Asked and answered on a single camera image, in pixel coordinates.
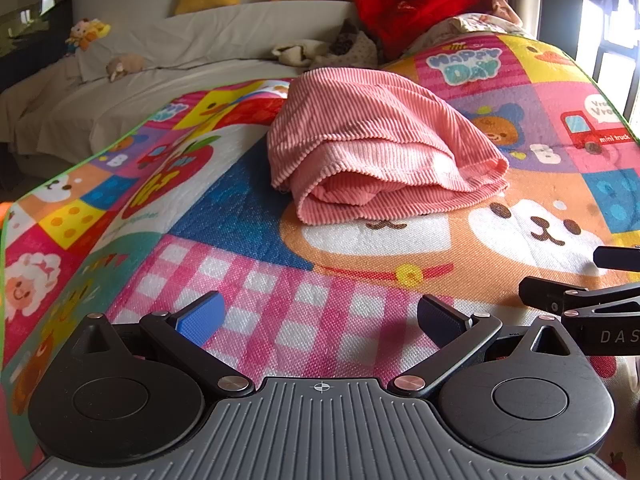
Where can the colourful plush toy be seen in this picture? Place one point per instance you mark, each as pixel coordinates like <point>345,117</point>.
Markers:
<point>86,34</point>

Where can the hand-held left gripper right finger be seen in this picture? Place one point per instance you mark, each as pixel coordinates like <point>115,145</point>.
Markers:
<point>441,321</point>

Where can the beige plush toy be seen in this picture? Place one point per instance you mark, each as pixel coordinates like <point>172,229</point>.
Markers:
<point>125,65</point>

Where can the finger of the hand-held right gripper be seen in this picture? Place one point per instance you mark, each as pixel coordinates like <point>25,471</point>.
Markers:
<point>617,258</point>
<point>555,294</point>

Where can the white floral garment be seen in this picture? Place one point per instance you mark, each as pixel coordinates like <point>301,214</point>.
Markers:
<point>465,25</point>

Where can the colourful printed play mat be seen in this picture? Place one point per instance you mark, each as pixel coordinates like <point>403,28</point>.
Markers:
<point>240,200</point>

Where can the red garment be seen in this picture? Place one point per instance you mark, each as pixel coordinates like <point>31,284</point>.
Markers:
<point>420,7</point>

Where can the dark glass cabinet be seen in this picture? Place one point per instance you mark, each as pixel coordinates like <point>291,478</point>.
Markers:
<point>30,30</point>

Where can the white covered sofa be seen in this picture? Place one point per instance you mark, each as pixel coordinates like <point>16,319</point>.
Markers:
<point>200,57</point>

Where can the grey patterned cloth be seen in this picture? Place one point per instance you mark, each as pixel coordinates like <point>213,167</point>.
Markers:
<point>352,45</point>

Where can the pink ribbed baby dress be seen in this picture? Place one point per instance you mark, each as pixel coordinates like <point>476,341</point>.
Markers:
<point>370,135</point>

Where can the cream cloth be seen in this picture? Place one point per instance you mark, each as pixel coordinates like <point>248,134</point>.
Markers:
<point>297,54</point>

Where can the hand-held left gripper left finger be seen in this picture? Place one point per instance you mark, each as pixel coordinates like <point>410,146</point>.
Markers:
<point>200,318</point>

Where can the black window frame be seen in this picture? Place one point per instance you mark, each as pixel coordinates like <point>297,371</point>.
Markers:
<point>602,45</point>

